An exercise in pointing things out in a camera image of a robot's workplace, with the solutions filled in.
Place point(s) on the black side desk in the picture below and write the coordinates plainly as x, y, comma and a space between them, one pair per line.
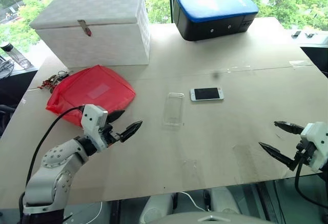
314, 44

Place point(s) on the grey curved robot torso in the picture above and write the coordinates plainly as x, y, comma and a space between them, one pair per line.
212, 218

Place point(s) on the blue and black case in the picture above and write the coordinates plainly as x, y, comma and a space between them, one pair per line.
212, 13

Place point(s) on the white smartphone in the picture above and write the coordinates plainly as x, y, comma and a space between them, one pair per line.
207, 94

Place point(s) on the small black clip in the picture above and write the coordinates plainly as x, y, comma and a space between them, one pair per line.
309, 35
296, 33

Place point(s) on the grey rounded shape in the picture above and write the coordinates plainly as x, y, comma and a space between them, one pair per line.
159, 208
225, 199

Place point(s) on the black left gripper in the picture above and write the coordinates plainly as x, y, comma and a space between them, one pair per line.
109, 135

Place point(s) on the clear phone case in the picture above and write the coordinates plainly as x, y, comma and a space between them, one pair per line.
173, 111

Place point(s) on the white woven storage box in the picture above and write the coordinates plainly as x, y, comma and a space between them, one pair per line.
97, 29

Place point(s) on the bunch of keys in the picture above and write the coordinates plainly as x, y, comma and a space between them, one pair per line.
55, 79

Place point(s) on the black chair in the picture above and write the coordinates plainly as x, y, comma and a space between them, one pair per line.
5, 120

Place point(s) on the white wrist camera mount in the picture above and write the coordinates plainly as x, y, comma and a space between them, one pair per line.
316, 144
92, 124

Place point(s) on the clear water bottle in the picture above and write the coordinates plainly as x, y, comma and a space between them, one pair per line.
15, 55

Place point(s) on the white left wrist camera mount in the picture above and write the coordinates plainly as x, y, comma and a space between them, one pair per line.
92, 124

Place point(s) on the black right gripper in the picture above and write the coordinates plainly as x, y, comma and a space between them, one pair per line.
304, 152

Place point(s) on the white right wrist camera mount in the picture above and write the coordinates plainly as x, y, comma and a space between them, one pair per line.
316, 144

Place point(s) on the red fabric bag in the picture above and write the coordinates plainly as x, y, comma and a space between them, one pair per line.
89, 93

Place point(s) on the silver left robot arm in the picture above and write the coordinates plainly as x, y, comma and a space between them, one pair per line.
57, 167

